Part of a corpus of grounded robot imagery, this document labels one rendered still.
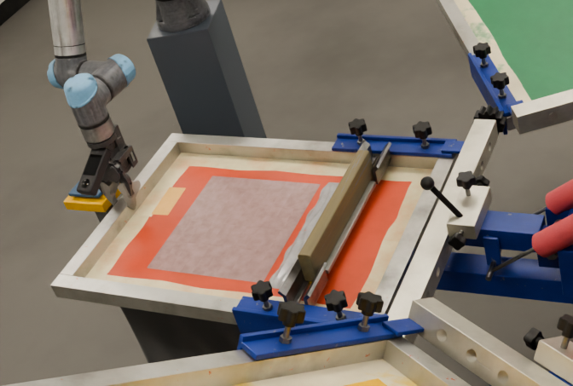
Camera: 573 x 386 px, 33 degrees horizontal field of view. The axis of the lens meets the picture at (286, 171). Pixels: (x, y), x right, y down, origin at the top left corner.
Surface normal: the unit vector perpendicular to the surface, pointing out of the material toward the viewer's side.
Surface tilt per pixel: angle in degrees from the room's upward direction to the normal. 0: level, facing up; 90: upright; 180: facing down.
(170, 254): 1
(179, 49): 90
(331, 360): 90
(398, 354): 58
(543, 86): 0
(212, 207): 1
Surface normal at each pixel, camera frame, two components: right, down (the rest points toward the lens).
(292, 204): -0.23, -0.79
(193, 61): -0.15, 0.61
